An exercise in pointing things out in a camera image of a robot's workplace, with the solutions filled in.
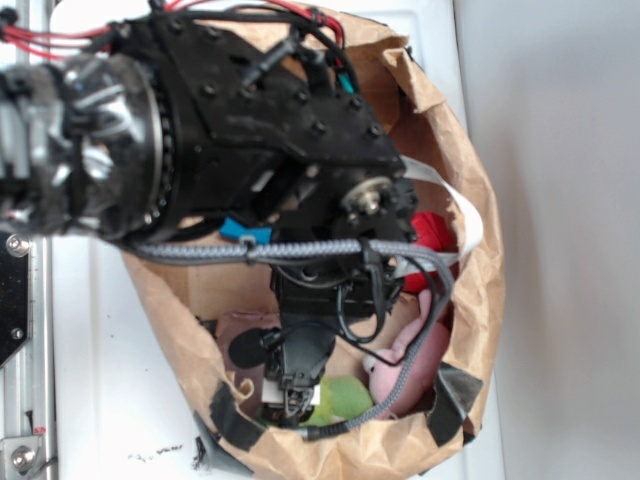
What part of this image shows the aluminium frame rail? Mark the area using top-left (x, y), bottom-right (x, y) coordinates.
top-left (1, 1), bottom-right (58, 479)

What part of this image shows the white plastic bin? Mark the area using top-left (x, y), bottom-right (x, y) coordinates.
top-left (51, 1), bottom-right (506, 479)

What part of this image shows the blue rectangular block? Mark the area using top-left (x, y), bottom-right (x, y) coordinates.
top-left (219, 217), bottom-right (272, 244)

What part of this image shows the grey braided cable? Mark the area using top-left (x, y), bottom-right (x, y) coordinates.
top-left (132, 237), bottom-right (455, 443)

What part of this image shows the white flat ribbon cable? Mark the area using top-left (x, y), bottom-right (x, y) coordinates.
top-left (392, 154), bottom-right (485, 281)

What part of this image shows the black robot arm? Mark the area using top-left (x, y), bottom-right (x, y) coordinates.
top-left (1, 2), bottom-right (417, 426)

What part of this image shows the black foam microphone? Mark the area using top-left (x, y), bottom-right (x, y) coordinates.
top-left (228, 328), bottom-right (281, 369)

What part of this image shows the pink plush bunny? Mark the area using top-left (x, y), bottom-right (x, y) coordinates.
top-left (363, 290), bottom-right (450, 420)

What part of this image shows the black mounting plate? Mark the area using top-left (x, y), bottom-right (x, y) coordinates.
top-left (1, 232), bottom-right (32, 367)

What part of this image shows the green plush animal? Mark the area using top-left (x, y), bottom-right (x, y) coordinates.
top-left (253, 375), bottom-right (374, 426)

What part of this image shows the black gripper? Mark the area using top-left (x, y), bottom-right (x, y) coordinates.
top-left (263, 264), bottom-right (400, 428)

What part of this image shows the brown paper bag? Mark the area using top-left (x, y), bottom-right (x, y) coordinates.
top-left (123, 9), bottom-right (505, 479)

